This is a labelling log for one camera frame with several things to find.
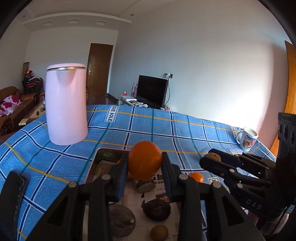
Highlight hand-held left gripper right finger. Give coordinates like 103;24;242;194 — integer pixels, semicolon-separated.
161;152;266;241

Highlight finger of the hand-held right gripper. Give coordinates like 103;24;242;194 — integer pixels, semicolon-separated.
199;156;273;189
208;149;276;170

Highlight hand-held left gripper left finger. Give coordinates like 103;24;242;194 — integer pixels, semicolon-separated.
25;152;130;241

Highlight cut purple yam piece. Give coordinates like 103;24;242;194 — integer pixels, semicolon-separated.
135;178;156;193

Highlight rectangular metal tin box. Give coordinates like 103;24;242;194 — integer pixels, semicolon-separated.
82;148;185;241

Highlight dark passion fruit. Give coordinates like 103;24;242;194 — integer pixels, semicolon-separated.
142;199;171;220

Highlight purple round fruit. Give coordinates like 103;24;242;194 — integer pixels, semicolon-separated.
109;205;136;238

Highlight white printed mug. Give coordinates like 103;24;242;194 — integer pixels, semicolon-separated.
236;127;259;152

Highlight blue plaid tablecloth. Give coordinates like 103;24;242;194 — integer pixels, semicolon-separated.
0;104;278;241

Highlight low television stand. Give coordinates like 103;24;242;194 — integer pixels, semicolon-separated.
117;94;162;109

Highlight orange wooden door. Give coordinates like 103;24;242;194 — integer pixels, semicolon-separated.
269;40;296;158

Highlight pink electric kettle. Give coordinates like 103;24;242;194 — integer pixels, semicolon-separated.
45;63;89;146

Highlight black television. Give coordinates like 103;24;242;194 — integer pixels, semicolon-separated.
136;75;169;109

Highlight low wooden coffee table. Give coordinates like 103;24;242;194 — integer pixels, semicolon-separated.
20;105;47;127

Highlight black smartphone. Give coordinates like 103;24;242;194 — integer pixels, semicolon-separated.
0;171;28;234

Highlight dark brown room door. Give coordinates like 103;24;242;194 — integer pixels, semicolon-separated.
87;43;114;98

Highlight brown leather sofa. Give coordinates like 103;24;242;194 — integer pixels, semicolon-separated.
0;86;40;136

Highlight stacked red chairs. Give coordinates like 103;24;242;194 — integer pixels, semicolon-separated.
22;62;44;94

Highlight floral pink pillow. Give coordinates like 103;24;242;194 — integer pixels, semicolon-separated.
0;95;22;116

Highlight green power cable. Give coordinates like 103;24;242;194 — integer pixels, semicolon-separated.
165;78;173;108

